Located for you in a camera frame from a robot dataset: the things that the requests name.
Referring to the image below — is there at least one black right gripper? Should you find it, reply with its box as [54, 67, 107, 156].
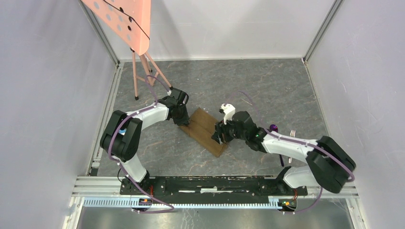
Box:
[211, 114, 247, 146]

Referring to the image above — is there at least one brown cloth napkin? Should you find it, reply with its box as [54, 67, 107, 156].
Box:
[180, 107, 227, 157]

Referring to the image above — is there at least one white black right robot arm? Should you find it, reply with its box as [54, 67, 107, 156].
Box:
[212, 111, 356, 195]

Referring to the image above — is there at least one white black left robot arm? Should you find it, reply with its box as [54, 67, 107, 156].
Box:
[99, 88, 189, 195]

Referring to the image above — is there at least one purple spoon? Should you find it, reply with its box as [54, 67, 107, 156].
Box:
[269, 124, 285, 167]

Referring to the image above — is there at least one silver fork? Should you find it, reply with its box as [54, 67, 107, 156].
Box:
[288, 130, 296, 164]

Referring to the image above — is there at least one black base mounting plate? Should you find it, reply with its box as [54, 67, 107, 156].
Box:
[140, 176, 308, 204]

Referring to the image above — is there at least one pink music stand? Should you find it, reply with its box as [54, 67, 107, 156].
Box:
[82, 0, 173, 100]

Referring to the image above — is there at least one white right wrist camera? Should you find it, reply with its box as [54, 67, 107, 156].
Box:
[220, 104, 235, 125]

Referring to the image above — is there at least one aluminium frame rail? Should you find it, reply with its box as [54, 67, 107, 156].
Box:
[79, 1, 120, 176]

